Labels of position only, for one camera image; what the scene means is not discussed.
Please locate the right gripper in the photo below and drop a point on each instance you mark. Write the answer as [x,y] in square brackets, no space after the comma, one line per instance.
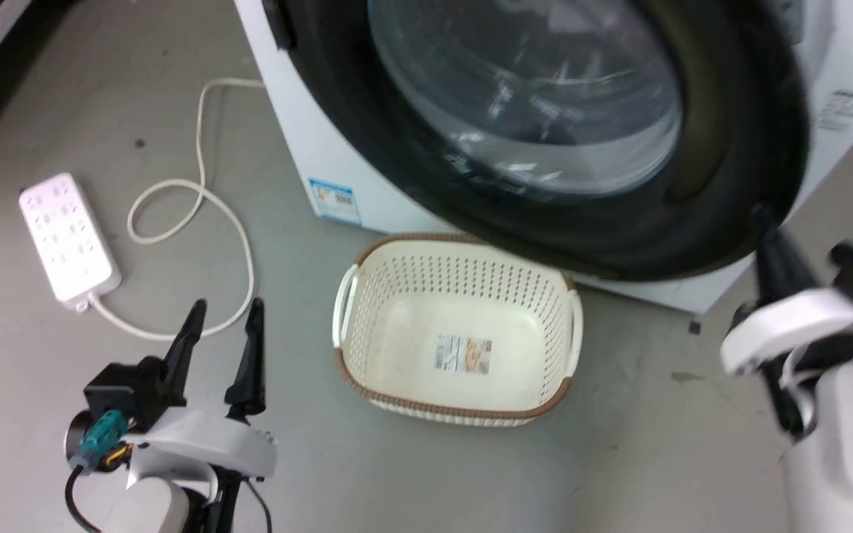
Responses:
[789,326]

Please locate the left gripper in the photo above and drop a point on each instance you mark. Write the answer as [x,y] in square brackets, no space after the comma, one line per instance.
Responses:
[204,440]

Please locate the round black washing machine door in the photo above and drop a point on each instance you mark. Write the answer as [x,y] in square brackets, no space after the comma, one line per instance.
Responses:
[734,185]

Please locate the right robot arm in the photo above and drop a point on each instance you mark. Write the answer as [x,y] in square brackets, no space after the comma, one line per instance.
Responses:
[848,459]

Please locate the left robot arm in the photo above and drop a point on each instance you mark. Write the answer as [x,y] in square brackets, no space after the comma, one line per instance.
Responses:
[160,511]

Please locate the white front-load washing machine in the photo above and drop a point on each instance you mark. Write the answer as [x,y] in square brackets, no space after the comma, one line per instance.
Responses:
[300,141]

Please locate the cream perforated laundry basket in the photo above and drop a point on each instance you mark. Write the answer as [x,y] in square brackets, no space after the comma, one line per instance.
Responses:
[397,348]

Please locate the white power strip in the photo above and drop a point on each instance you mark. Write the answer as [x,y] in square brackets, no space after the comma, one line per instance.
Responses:
[67,237]

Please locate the blue energy label sticker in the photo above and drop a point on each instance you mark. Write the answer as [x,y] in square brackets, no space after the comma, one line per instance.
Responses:
[335,201]

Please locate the paper label in basket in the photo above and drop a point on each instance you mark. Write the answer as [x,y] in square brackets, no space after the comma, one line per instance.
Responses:
[463,353]

